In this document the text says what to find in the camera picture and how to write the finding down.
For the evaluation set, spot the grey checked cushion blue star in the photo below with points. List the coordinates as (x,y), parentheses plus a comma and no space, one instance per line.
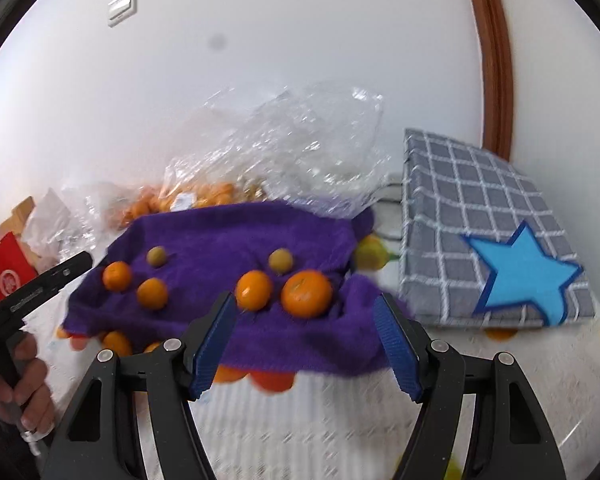
(455,200)

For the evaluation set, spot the brown wooden door frame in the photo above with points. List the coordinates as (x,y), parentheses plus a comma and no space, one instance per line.
(495,70)

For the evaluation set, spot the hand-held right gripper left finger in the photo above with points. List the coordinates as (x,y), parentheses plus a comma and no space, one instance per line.
(212,355)

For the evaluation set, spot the pile of oranges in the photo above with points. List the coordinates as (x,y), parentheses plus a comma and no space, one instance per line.
(117,342)

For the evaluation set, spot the large mandarin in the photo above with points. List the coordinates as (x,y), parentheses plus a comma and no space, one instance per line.
(306,293)

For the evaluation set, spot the white wall switch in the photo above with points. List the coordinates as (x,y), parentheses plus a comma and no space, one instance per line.
(122,7)

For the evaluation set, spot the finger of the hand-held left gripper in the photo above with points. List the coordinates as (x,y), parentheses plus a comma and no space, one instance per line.
(67,270)

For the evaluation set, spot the person's left hand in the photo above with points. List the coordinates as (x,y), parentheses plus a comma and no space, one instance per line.
(32,380)

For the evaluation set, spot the heap of bagged oranges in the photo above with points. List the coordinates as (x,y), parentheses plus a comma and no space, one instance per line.
(210,195)

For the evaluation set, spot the small clear plastic bag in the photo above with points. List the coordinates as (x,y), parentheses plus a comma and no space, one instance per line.
(97,210)

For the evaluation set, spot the fruit-printed tablecloth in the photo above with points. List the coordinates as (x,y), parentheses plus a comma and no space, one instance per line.
(305,435)

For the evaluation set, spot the small green-yellow fruit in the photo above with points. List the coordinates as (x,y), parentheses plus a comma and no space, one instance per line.
(157,256)
(280,261)

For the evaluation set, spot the medium mandarin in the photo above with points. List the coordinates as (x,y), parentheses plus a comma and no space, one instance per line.
(254,290)

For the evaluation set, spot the red paper bag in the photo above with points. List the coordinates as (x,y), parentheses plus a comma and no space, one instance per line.
(10,270)

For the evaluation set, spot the purple towel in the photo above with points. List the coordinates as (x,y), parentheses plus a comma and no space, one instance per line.
(215,240)

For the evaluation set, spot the white plastic bag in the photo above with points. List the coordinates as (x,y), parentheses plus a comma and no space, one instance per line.
(47,217)

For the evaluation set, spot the small mandarin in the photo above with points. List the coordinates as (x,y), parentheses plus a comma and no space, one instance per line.
(152,293)
(117,276)

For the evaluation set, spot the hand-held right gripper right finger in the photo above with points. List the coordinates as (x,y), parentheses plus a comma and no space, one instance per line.
(397,350)

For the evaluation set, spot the large clear plastic bag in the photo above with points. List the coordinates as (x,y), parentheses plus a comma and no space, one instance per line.
(290,145)

